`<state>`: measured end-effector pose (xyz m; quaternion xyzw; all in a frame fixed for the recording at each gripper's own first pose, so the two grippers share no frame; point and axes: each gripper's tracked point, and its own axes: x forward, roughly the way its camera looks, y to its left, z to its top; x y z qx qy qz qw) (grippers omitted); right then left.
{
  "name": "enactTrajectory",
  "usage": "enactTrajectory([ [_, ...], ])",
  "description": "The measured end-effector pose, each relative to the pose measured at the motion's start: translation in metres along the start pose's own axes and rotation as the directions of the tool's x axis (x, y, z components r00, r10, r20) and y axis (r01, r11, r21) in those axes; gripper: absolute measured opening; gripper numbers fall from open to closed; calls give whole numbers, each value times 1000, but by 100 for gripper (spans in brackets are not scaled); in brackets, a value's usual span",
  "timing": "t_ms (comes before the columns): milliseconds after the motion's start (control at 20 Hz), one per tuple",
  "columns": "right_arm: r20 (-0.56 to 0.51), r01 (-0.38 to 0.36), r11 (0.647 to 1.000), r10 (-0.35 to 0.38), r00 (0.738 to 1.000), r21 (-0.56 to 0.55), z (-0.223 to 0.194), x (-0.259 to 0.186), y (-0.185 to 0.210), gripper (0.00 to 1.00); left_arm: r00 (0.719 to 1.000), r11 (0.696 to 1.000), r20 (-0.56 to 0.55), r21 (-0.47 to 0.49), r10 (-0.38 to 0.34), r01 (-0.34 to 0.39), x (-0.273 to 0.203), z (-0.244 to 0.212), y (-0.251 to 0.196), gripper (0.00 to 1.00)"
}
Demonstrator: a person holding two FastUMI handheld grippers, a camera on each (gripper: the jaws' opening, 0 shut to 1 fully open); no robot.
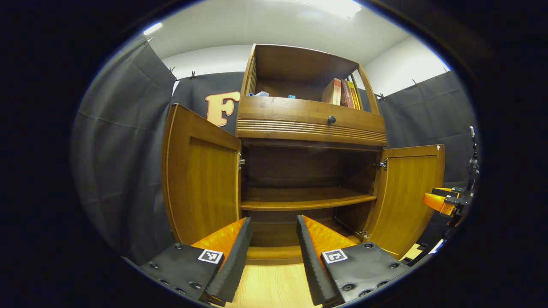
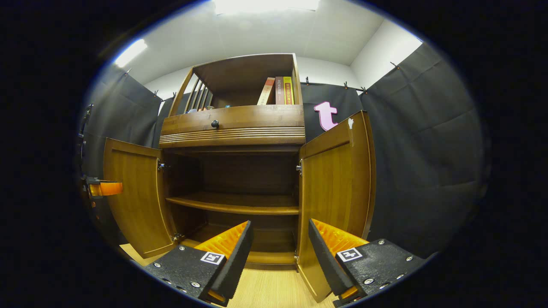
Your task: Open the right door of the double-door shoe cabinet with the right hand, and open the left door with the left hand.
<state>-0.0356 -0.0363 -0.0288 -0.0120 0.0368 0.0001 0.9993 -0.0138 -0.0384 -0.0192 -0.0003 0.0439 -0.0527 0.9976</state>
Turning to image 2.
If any large ceiling light panel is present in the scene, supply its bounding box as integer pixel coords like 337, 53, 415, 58
213, 0, 320, 15

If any black backdrop cloth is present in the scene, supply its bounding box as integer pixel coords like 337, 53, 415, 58
81, 43, 488, 257

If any wooden drawer with black knob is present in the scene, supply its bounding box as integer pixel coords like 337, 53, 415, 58
159, 104, 306, 149

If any wooden inner cabinet shelf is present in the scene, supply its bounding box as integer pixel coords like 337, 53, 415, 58
166, 191, 300, 216

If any ceiling strip light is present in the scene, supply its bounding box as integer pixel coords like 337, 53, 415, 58
113, 38, 148, 68

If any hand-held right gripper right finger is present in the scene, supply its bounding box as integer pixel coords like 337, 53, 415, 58
308, 218, 429, 308

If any yellow book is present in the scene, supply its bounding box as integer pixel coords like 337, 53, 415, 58
283, 76, 295, 105

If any wooden cabinet door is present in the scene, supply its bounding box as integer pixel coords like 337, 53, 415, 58
103, 137, 178, 259
296, 110, 377, 303

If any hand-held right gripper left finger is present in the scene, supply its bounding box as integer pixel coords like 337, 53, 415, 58
143, 220, 254, 307

